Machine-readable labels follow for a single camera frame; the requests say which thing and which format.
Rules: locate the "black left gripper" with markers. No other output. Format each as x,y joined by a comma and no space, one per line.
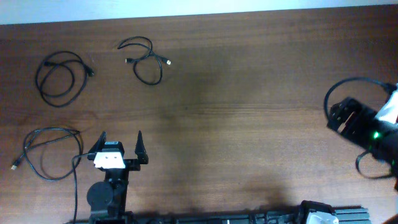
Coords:
133,163

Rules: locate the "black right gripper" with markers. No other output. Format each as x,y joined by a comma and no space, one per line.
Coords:
351,127

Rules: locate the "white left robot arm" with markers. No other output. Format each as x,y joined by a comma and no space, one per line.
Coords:
107,198

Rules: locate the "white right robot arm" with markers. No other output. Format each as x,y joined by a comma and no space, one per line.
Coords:
385,150

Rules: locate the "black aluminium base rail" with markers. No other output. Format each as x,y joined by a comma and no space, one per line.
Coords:
248,217

